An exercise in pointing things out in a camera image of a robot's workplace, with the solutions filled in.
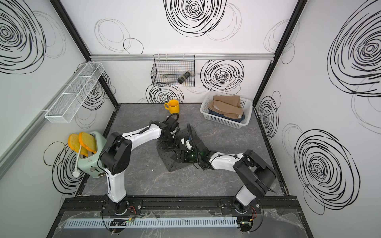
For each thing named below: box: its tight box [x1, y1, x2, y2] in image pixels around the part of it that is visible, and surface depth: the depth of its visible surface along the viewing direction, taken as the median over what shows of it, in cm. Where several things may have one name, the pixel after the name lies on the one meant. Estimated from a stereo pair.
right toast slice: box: [78, 131, 97, 154], surface depth 79 cm
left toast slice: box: [67, 133, 89, 157], surface depth 75 cm
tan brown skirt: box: [208, 95, 244, 119], surface depth 110 cm
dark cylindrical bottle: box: [177, 70, 192, 84], surface depth 93 cm
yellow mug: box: [164, 99, 180, 115], surface depth 113 cm
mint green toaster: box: [77, 130, 108, 179], surface depth 76 cm
